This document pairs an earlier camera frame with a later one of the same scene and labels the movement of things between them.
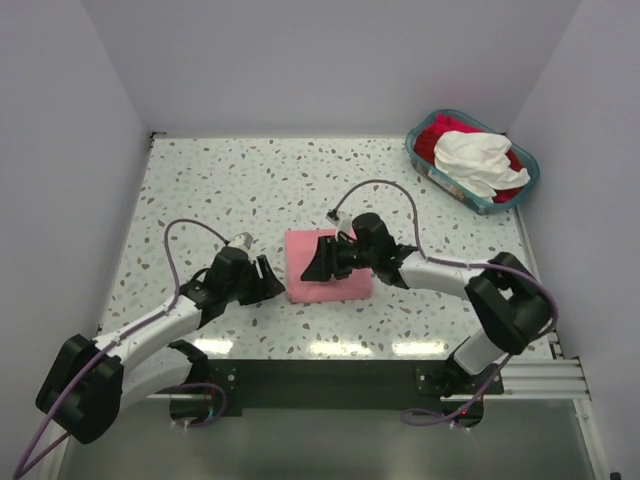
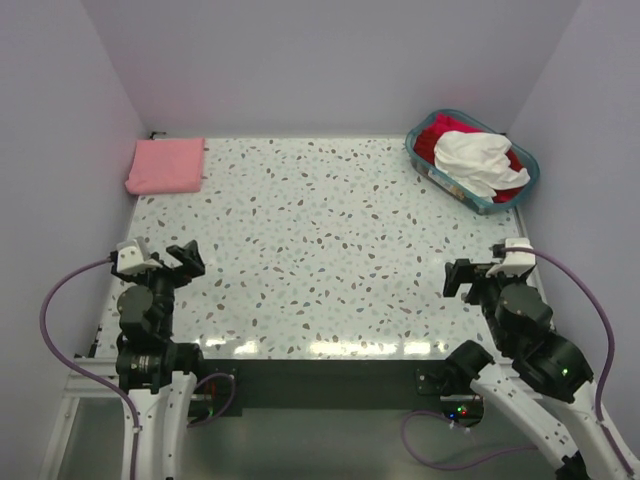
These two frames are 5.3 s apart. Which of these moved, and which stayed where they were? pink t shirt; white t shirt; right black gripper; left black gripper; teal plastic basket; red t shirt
Moved: left black gripper; pink t shirt; right black gripper
Stayed: red t shirt; teal plastic basket; white t shirt
